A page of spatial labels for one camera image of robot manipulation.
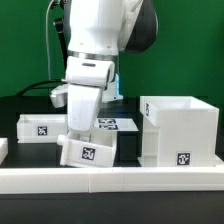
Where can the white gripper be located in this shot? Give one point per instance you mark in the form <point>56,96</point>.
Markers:
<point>87,79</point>

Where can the white front drawer box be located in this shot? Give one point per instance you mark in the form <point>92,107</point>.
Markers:
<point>98,152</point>

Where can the white drawer box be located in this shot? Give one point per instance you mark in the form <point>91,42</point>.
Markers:
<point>98,152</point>
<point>41,128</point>

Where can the white drawer cabinet frame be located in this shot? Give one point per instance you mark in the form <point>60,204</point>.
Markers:
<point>178,131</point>

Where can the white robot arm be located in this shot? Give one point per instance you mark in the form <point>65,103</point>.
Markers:
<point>99,31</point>

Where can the white rear drawer box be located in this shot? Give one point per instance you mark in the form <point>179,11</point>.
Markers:
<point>41,128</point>

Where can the white marker sheet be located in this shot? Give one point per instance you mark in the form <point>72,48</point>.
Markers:
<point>116,124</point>

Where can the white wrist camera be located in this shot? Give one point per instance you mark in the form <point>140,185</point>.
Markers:
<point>58,96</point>

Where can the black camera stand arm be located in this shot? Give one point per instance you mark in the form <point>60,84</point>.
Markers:
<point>59,26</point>

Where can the white left border rail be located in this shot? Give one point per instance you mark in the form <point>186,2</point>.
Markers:
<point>3,149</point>

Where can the white border rail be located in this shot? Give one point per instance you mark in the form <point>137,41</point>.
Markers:
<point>3,149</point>
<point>94,180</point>

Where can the white front border rail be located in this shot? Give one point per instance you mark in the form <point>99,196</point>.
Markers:
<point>94,180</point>

